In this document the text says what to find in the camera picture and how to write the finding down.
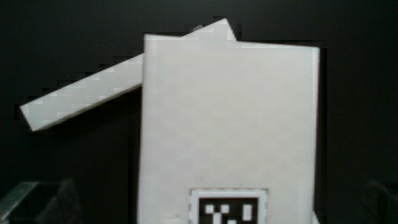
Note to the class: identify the white obstacle fence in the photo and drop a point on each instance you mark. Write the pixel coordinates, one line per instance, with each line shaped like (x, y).
(103, 86)

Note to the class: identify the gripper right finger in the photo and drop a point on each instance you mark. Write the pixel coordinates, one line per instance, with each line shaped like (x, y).
(380, 203)

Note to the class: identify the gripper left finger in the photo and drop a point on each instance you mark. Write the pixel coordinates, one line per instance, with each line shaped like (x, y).
(41, 203)

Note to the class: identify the white wedge cabinet top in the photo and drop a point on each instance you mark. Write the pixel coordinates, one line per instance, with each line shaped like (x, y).
(227, 132)

